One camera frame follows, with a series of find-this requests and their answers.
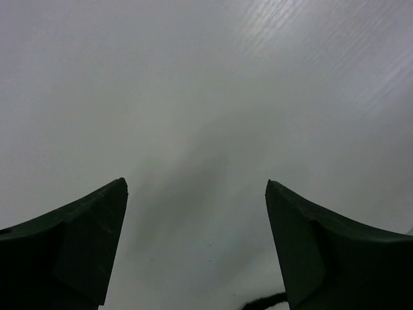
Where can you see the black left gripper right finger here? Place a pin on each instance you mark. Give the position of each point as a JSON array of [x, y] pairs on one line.
[[329, 261]]

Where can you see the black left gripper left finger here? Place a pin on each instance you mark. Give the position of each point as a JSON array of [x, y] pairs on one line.
[[64, 258]]

